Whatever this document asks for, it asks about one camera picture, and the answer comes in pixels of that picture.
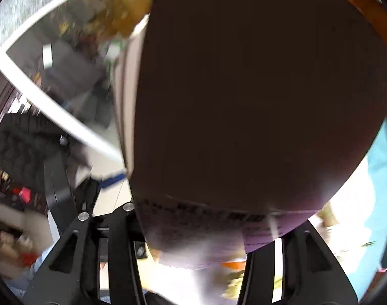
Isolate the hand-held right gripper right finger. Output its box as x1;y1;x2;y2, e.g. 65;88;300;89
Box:
239;221;360;305

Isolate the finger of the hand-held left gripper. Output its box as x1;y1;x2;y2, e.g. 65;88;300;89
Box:
42;135;92;233

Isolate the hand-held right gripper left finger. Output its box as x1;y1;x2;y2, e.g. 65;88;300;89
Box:
23;172;147;305

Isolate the white round trash bin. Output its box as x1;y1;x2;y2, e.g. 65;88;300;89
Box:
0;0;157;178

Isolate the brown printed packet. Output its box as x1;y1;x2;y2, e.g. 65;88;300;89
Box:
112;0;387;270

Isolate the pale green corn husk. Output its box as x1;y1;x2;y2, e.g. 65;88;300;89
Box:
220;271;246;300

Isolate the teal striped tablecloth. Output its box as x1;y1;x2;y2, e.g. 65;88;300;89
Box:
308;121;387;294

